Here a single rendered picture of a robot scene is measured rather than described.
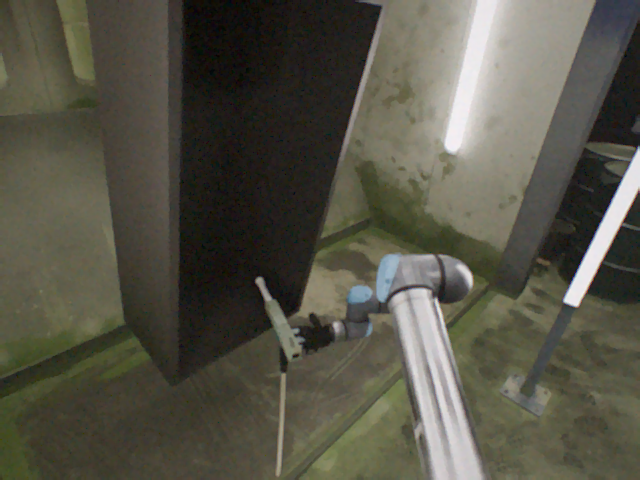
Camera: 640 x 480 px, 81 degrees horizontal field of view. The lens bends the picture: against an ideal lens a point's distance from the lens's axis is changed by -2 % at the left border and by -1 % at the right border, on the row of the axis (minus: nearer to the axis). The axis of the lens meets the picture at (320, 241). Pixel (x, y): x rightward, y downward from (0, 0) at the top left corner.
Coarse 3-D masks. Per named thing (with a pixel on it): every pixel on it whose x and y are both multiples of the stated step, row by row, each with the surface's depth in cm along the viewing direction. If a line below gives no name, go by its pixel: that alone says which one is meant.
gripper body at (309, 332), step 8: (304, 328) 145; (312, 328) 146; (328, 328) 146; (304, 336) 142; (312, 336) 142; (320, 336) 145; (328, 336) 147; (312, 344) 144; (320, 344) 147; (328, 344) 149; (312, 352) 145
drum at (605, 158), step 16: (592, 144) 324; (608, 144) 325; (592, 160) 299; (608, 160) 288; (624, 160) 281; (576, 176) 316; (592, 176) 300; (576, 192) 314; (592, 192) 301; (560, 208) 335; (576, 208) 315; (576, 224) 316
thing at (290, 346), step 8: (256, 280) 167; (264, 288) 161; (264, 296) 157; (272, 304) 150; (272, 312) 146; (280, 312) 146; (272, 320) 144; (280, 320) 142; (280, 328) 138; (288, 328) 138; (280, 336) 136; (288, 336) 134; (280, 344) 137; (288, 344) 131; (296, 344) 131; (280, 352) 142; (288, 352) 128; (296, 352) 128; (280, 360) 143; (288, 360) 144; (280, 368) 146
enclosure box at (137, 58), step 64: (128, 0) 68; (192, 0) 95; (256, 0) 108; (320, 0) 110; (384, 0) 94; (128, 64) 75; (192, 64) 105; (256, 64) 120; (320, 64) 117; (128, 128) 85; (192, 128) 116; (256, 128) 135; (320, 128) 125; (128, 192) 97; (192, 192) 131; (256, 192) 155; (320, 192) 134; (128, 256) 113; (192, 256) 149; (256, 256) 175; (128, 320) 137; (192, 320) 148; (256, 320) 156
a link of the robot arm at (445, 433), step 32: (416, 256) 92; (384, 288) 88; (416, 288) 85; (416, 320) 80; (416, 352) 76; (448, 352) 76; (416, 384) 72; (448, 384) 70; (416, 416) 70; (448, 416) 67; (448, 448) 63; (480, 448) 65
